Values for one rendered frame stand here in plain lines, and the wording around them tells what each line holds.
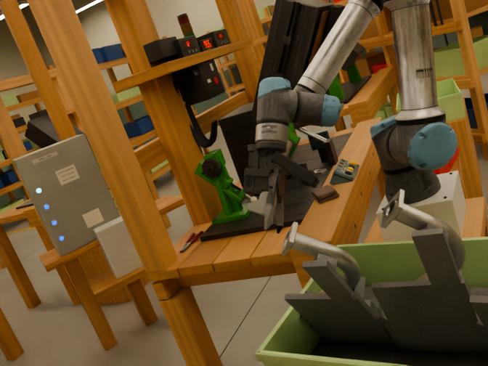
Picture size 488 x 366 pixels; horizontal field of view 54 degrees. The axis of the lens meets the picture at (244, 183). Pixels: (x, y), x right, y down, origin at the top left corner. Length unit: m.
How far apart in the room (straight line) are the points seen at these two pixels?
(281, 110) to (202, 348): 1.06
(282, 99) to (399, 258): 0.46
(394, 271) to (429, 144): 0.31
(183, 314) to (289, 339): 0.81
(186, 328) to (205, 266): 0.29
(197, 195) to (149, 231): 0.38
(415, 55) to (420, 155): 0.23
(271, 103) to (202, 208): 0.98
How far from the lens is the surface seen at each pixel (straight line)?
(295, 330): 1.04
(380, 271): 1.22
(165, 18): 12.53
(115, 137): 1.63
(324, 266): 0.79
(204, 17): 12.01
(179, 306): 1.77
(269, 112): 1.08
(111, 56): 7.52
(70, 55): 1.62
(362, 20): 1.31
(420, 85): 1.22
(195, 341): 1.84
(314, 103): 1.12
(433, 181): 1.39
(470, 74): 4.26
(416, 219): 0.78
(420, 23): 1.22
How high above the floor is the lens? 1.48
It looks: 14 degrees down
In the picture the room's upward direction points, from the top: 20 degrees counter-clockwise
